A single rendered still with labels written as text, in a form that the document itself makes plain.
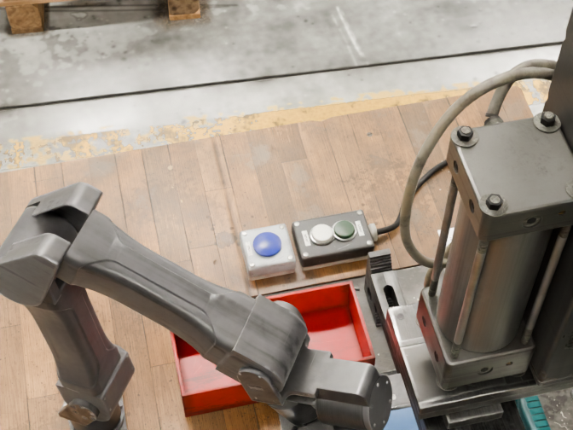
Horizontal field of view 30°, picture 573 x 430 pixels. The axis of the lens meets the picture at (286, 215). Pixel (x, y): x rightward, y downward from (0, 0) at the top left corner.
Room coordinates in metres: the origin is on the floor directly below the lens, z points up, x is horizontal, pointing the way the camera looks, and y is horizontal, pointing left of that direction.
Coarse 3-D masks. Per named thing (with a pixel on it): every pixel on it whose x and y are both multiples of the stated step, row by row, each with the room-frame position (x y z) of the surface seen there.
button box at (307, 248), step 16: (400, 208) 0.93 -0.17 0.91; (304, 224) 0.89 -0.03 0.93; (304, 240) 0.86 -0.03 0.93; (336, 240) 0.86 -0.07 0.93; (352, 240) 0.86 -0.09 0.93; (368, 240) 0.86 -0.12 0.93; (304, 256) 0.83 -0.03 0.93; (320, 256) 0.83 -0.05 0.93; (336, 256) 0.84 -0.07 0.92; (352, 256) 0.84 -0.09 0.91
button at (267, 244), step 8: (264, 232) 0.87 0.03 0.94; (256, 240) 0.86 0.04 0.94; (264, 240) 0.86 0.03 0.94; (272, 240) 0.86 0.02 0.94; (280, 240) 0.86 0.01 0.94; (256, 248) 0.84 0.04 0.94; (264, 248) 0.84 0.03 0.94; (272, 248) 0.84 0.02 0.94; (280, 248) 0.84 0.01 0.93; (264, 256) 0.83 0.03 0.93
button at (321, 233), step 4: (320, 224) 0.88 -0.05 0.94; (324, 224) 0.88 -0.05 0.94; (316, 228) 0.88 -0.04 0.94; (320, 228) 0.88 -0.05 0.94; (324, 228) 0.88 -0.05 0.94; (328, 228) 0.88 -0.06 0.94; (312, 232) 0.87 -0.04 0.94; (316, 232) 0.87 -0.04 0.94; (320, 232) 0.87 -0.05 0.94; (324, 232) 0.87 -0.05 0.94; (328, 232) 0.87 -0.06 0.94; (332, 232) 0.87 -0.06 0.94; (312, 236) 0.86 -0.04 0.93; (316, 236) 0.86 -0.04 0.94; (320, 236) 0.86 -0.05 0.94; (324, 236) 0.86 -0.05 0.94; (328, 236) 0.86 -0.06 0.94; (332, 236) 0.87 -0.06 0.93; (316, 240) 0.86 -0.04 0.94; (320, 240) 0.86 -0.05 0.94; (324, 240) 0.86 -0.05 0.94; (328, 240) 0.86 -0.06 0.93
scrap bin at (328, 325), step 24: (312, 288) 0.76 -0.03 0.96; (336, 288) 0.77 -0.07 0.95; (312, 312) 0.76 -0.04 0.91; (336, 312) 0.76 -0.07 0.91; (360, 312) 0.72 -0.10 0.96; (312, 336) 0.72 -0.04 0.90; (336, 336) 0.72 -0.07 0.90; (360, 336) 0.71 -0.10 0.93; (192, 360) 0.68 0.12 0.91; (360, 360) 0.65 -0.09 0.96; (192, 384) 0.65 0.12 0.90; (216, 384) 0.65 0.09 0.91; (240, 384) 0.62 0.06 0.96; (192, 408) 0.61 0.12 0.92; (216, 408) 0.61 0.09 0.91
